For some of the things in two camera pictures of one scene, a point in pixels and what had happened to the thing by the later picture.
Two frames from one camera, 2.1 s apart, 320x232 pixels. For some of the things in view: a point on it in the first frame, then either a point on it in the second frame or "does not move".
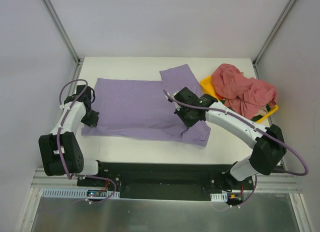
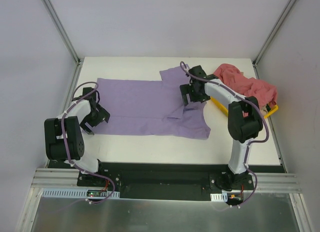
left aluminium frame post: (61, 28) does not move
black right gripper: (187, 115) to (189, 93)
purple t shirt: (146, 108) does not move
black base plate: (167, 181) does not move
